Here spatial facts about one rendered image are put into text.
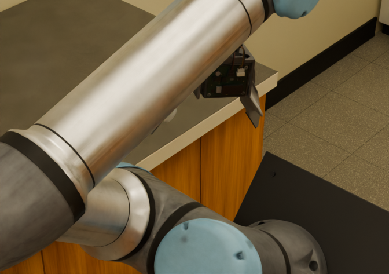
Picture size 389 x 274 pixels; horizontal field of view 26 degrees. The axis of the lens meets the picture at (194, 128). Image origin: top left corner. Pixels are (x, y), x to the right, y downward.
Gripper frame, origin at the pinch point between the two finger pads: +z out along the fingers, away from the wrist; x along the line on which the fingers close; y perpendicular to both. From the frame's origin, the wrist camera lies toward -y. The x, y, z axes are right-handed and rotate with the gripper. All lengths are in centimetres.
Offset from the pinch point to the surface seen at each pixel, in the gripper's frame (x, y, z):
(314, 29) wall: 112, -200, 76
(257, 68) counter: 35, -68, 26
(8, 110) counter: -22, -66, 32
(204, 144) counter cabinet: 20, -57, 39
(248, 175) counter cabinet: 36, -68, 55
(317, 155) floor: 98, -151, 106
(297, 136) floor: 95, -164, 106
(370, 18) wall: 151, -226, 83
